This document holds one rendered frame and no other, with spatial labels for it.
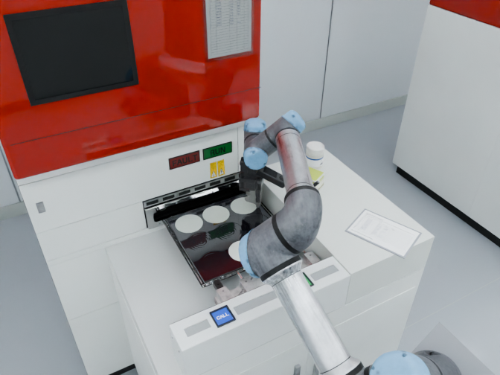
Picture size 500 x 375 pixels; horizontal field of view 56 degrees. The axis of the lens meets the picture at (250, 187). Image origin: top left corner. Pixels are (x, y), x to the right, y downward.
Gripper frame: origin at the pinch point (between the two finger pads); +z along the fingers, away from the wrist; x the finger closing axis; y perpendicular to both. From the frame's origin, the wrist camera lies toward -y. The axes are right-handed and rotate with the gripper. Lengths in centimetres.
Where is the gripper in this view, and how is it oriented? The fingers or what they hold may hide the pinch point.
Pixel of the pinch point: (259, 204)
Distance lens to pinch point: 175.8
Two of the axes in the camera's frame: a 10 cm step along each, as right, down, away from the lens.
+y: -9.9, -1.0, 1.2
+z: -0.1, 8.0, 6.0
